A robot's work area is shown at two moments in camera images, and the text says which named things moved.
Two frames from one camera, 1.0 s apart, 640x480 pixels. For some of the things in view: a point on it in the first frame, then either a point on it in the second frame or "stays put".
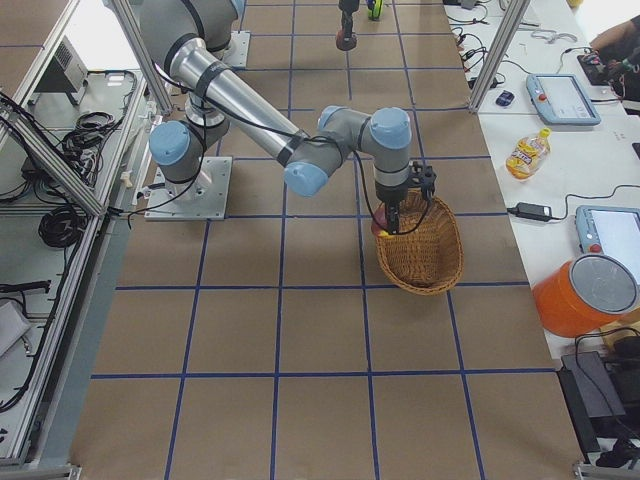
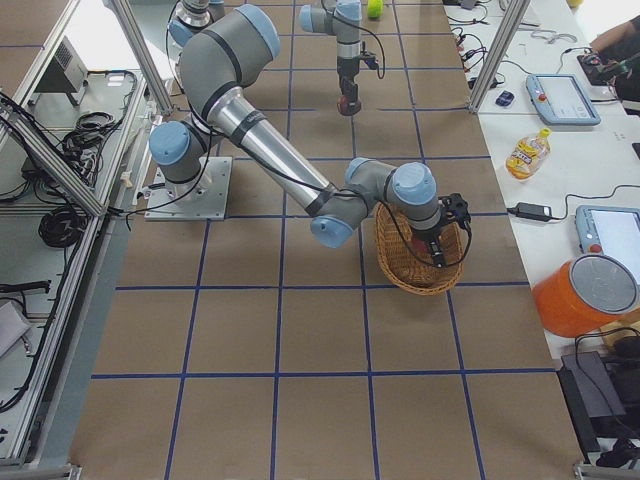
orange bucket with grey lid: (584, 295) stays put
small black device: (505, 98) stays put
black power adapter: (533, 211) stays put
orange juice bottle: (527, 154) stays put
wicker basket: (426, 256) stays put
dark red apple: (343, 44) -> (343, 104)
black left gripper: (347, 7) -> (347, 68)
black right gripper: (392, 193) -> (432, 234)
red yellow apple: (379, 224) -> (419, 246)
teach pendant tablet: (561, 99) stays put
